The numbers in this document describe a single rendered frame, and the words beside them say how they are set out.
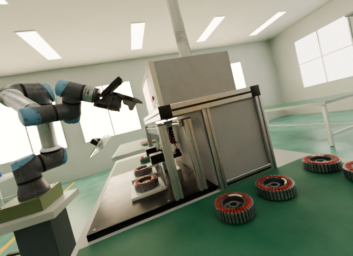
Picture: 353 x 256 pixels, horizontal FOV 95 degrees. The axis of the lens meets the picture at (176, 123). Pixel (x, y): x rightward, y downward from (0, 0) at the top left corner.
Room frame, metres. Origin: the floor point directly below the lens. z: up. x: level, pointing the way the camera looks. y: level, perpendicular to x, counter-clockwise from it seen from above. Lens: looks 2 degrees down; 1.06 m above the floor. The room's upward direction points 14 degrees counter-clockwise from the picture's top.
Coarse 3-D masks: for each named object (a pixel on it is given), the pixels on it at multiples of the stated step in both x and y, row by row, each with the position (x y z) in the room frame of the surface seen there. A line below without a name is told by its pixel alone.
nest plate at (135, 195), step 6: (132, 186) 0.80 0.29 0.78; (156, 186) 0.73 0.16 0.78; (162, 186) 0.71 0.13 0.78; (132, 192) 0.73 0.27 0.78; (138, 192) 0.71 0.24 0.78; (144, 192) 0.69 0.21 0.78; (150, 192) 0.68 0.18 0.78; (156, 192) 0.69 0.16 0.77; (132, 198) 0.66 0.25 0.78; (138, 198) 0.66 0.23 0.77
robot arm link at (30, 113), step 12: (12, 84) 0.85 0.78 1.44; (0, 96) 0.78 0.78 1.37; (12, 96) 0.75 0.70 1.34; (24, 96) 0.78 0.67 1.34; (12, 108) 0.73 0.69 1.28; (24, 108) 0.62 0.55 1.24; (36, 108) 0.64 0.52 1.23; (48, 108) 0.67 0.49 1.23; (24, 120) 0.61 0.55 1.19; (36, 120) 0.63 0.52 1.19; (48, 120) 0.67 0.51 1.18
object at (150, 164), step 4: (156, 152) 0.80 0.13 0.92; (160, 152) 0.77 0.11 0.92; (180, 152) 0.77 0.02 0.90; (152, 156) 0.73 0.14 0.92; (156, 156) 0.74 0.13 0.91; (160, 156) 0.74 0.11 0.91; (176, 156) 0.76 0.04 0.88; (152, 160) 0.73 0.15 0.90; (156, 160) 0.73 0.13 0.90; (160, 160) 0.74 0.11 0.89; (164, 160) 0.74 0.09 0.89; (148, 164) 0.76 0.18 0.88; (152, 164) 0.73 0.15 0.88; (156, 164) 0.74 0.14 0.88
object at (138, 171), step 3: (144, 165) 1.02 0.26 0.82; (135, 168) 0.99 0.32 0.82; (138, 168) 1.00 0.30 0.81; (141, 168) 0.99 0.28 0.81; (144, 168) 0.95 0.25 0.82; (147, 168) 0.94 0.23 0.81; (150, 168) 0.96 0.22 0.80; (135, 171) 0.95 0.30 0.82; (138, 171) 0.93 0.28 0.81; (141, 171) 0.93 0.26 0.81; (144, 171) 0.93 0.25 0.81; (147, 171) 0.95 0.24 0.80; (150, 171) 0.96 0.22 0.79; (135, 174) 0.94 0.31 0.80; (138, 174) 0.93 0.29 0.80; (141, 174) 0.93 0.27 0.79; (144, 174) 0.93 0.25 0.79
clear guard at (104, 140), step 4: (164, 120) 0.61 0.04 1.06; (168, 120) 0.62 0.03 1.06; (148, 124) 0.59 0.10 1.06; (152, 124) 0.60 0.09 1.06; (132, 128) 0.58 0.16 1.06; (136, 128) 0.58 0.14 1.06; (116, 132) 0.56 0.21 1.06; (120, 132) 0.57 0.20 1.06; (104, 136) 0.55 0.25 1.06; (108, 136) 0.68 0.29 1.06; (100, 140) 0.55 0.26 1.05; (104, 140) 0.62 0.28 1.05; (100, 144) 0.59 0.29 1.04; (104, 144) 0.71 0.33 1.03; (96, 148) 0.54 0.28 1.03; (100, 148) 0.67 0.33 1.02; (92, 152) 0.54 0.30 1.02; (96, 152) 0.60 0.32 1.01
